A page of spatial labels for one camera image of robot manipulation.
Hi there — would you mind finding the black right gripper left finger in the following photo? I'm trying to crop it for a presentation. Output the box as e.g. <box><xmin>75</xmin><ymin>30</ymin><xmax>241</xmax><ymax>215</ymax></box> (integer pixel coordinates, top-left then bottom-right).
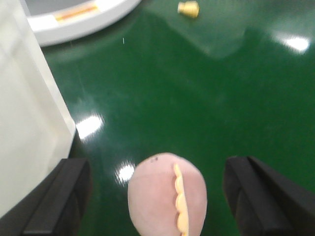
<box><xmin>0</xmin><ymin>158</ymin><xmax>90</xmax><ymax>236</ymax></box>

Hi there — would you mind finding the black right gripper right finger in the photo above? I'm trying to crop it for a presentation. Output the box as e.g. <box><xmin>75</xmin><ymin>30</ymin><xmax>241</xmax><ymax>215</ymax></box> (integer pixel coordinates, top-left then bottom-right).
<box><xmin>223</xmin><ymin>156</ymin><xmax>315</xmax><ymax>236</ymax></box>

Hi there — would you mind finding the white plastic tote box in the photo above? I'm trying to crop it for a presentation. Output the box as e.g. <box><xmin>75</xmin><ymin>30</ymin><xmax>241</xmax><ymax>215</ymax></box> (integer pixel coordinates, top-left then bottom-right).
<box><xmin>0</xmin><ymin>0</ymin><xmax>76</xmax><ymax>215</ymax></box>

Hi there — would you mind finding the pink plush ball yellow trim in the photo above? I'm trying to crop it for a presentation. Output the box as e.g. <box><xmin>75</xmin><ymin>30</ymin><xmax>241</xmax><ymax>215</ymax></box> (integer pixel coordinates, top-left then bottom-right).
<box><xmin>127</xmin><ymin>152</ymin><xmax>207</xmax><ymax>236</ymax></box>

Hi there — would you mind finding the small yellow toy bottle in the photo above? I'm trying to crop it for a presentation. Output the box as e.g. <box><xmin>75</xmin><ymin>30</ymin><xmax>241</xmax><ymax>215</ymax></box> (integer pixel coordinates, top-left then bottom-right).
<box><xmin>177</xmin><ymin>0</ymin><xmax>200</xmax><ymax>18</ymax></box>

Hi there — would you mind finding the white inner ring guard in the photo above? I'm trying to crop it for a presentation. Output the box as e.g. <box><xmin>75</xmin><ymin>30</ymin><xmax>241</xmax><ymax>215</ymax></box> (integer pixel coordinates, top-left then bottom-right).
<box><xmin>20</xmin><ymin>0</ymin><xmax>141</xmax><ymax>47</ymax></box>

